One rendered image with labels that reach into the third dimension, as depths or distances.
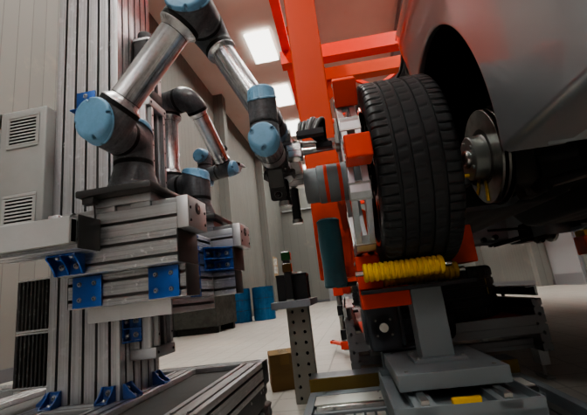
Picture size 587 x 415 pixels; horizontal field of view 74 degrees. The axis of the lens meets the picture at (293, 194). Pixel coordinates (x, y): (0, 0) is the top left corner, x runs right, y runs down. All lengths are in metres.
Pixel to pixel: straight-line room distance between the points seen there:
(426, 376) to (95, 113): 1.13
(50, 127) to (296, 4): 1.36
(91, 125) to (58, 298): 0.63
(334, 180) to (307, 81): 0.80
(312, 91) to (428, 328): 1.22
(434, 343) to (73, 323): 1.14
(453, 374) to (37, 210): 1.38
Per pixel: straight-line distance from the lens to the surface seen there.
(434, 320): 1.37
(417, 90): 1.27
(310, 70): 2.08
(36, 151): 1.64
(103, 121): 1.14
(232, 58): 1.26
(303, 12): 2.28
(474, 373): 1.26
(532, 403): 1.21
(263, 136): 0.96
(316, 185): 1.38
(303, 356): 1.94
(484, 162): 1.42
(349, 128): 1.22
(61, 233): 1.14
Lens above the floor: 0.47
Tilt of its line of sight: 14 degrees up
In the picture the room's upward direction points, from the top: 7 degrees counter-clockwise
